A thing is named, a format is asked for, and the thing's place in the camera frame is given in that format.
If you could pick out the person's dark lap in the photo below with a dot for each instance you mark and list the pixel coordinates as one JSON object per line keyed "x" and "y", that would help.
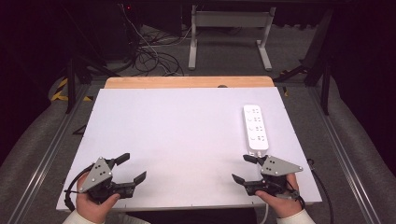
{"x": 193, "y": 217}

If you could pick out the white metal desk frame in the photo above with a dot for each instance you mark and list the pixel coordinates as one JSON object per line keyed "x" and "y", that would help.
{"x": 230, "y": 19}

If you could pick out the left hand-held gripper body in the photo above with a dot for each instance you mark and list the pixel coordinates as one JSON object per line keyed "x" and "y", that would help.
{"x": 99, "y": 174}

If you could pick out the black tripod stand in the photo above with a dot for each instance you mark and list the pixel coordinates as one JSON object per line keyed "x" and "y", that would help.
{"x": 71, "y": 87}

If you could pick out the white power strip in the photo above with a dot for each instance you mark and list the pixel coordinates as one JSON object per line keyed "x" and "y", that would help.
{"x": 255, "y": 133}

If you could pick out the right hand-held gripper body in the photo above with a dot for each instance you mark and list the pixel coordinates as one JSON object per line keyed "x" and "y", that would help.
{"x": 277, "y": 166}

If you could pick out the black metal stand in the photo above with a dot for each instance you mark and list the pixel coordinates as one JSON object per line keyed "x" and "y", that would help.
{"x": 325, "y": 90}

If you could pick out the yellow black hazard tape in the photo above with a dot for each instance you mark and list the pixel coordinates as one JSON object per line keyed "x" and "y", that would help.
{"x": 59, "y": 95}

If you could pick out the person's right hand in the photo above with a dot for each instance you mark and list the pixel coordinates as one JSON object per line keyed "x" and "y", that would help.
{"x": 285, "y": 205}

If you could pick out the person's left hand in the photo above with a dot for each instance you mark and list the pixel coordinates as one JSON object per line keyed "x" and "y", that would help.
{"x": 91, "y": 208}

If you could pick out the aluminium floor rail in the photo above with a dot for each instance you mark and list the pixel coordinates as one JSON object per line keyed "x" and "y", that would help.
{"x": 345, "y": 161}
{"x": 40, "y": 174}

